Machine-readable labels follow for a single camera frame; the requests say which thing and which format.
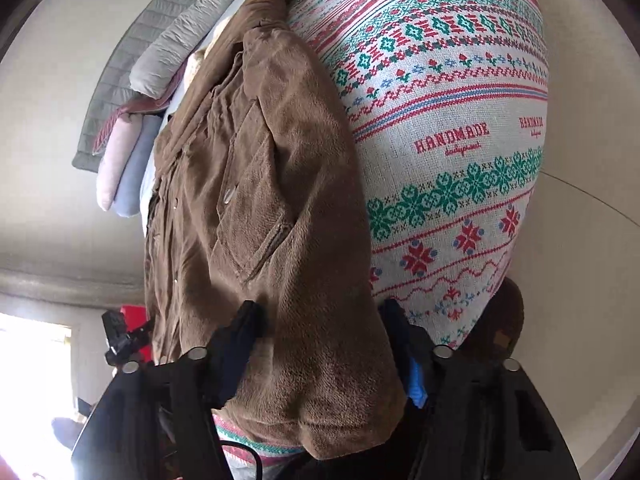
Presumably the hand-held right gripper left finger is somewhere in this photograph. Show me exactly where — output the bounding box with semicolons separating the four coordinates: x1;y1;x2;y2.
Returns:
72;301;262;480

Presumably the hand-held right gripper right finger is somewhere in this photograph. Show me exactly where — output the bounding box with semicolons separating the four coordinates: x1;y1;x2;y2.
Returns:
379;298;582;480

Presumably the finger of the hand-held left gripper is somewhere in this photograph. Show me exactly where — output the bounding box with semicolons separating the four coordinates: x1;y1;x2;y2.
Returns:
127;321;157;350

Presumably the bright window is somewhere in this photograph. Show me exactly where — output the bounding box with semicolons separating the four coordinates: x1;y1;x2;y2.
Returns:
0;312;82;463

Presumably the blue-grey folded quilt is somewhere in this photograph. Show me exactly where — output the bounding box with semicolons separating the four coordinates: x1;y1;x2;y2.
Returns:
114;119;162;219

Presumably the pink striped cloth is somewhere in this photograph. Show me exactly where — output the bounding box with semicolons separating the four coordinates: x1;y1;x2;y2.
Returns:
92;94;177;157

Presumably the black cable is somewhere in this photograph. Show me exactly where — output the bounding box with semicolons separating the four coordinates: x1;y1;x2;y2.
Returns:
219;441;264;480

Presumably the dark brown fuzzy thing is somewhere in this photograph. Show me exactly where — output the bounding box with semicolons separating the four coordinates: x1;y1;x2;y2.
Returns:
465;278;526;362

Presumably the patterned knit blanket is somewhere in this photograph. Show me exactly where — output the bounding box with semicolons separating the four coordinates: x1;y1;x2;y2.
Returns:
212;0;551;480

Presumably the pink folded quilt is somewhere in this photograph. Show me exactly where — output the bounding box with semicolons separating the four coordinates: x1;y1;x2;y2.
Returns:
96;114;147;212

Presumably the grey-white pillow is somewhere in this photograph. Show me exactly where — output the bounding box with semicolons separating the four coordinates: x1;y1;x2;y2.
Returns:
129;0;247;100

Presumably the grey quilted headboard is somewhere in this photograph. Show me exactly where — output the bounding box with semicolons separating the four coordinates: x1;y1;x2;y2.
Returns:
72;0;202;172

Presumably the bed with white sheet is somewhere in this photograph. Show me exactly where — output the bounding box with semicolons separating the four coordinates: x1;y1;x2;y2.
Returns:
140;160;163;241

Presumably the red chair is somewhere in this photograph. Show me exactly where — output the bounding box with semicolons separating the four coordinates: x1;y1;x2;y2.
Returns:
120;304;153;328

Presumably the brown corduroy jacket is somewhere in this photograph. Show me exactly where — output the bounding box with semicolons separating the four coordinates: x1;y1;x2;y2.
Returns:
144;0;407;461

